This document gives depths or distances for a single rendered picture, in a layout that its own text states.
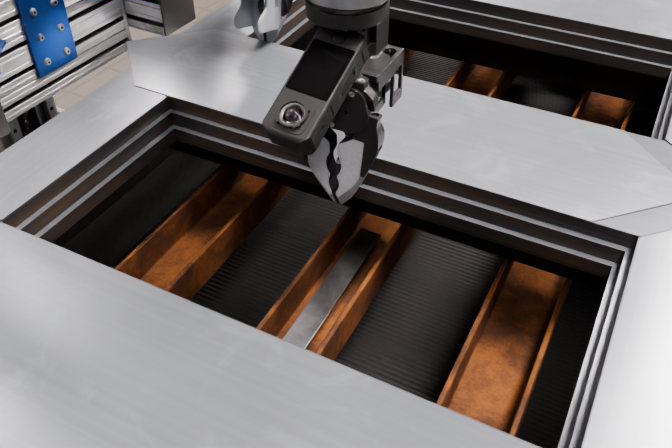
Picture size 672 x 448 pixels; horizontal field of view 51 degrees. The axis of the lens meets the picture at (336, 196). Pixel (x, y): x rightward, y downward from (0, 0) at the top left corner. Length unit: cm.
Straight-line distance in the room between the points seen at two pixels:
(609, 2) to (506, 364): 62
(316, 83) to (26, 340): 32
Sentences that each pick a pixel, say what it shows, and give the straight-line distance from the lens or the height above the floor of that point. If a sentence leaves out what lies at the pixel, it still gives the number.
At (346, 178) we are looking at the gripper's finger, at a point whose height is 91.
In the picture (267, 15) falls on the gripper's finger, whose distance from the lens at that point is 97.
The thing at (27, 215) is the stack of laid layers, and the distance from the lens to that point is 79.
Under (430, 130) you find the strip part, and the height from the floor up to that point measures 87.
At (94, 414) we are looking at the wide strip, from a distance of 58.
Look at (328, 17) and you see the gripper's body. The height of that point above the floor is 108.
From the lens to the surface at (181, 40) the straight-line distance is 104.
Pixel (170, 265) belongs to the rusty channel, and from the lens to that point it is 94.
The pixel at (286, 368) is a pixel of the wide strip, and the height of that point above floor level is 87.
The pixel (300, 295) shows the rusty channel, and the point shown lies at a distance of 86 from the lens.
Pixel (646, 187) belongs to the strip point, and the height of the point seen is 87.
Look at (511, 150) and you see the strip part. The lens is 81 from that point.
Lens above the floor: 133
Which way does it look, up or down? 39 degrees down
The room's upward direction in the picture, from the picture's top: straight up
